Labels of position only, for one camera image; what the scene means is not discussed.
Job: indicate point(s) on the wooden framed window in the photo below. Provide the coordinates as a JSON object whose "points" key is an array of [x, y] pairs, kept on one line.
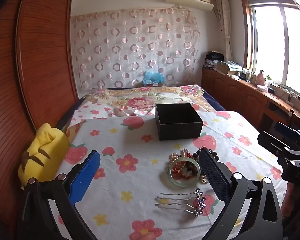
{"points": [[272, 42]]}

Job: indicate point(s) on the black box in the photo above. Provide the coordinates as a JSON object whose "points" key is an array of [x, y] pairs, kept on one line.
{"points": [[180, 128]]}

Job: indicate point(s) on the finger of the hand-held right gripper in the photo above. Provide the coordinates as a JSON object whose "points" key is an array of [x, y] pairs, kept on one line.
{"points": [[285, 129], [270, 142]]}

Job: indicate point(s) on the blue plastic bag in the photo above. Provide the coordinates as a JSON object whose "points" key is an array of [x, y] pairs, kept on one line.
{"points": [[152, 77]]}

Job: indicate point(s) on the jade bangle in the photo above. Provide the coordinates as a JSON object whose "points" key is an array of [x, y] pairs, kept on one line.
{"points": [[173, 177]]}

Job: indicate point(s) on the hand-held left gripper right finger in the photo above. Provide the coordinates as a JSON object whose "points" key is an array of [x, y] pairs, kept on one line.
{"points": [[215, 177]]}

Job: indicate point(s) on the pile of dark bags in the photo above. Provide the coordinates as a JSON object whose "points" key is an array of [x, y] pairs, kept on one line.
{"points": [[213, 58]]}

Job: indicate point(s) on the yellow plush toy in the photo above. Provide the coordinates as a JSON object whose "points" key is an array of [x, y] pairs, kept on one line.
{"points": [[47, 150]]}

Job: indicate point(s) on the wooden cabinet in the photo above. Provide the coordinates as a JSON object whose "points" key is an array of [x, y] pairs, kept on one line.
{"points": [[237, 92]]}

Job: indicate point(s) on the circle patterned curtain cloth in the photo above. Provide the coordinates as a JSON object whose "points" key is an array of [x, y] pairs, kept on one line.
{"points": [[130, 45]]}

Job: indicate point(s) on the white power strip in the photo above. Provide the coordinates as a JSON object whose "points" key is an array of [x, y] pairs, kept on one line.
{"points": [[281, 90]]}

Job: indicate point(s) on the pale patterned window curtain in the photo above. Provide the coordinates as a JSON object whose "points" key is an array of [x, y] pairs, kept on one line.
{"points": [[223, 25]]}

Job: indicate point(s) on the person's right hand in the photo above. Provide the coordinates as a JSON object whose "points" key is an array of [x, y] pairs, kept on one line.
{"points": [[298, 198]]}

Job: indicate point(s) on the wooden slatted wardrobe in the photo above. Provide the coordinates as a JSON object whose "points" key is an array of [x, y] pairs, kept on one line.
{"points": [[40, 55]]}

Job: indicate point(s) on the floral bedsheet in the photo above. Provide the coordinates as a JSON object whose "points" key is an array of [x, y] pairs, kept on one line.
{"points": [[140, 100]]}

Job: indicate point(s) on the open cardboard box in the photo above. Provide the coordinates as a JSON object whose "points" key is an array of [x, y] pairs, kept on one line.
{"points": [[226, 68]]}

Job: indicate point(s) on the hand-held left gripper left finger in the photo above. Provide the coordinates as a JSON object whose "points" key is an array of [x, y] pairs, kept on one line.
{"points": [[86, 177]]}

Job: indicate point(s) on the strawberry printed sheet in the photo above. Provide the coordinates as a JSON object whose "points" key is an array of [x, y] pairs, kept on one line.
{"points": [[130, 140]]}

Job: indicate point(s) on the peach plastic bottle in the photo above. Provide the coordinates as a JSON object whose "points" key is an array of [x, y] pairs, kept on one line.
{"points": [[260, 78]]}

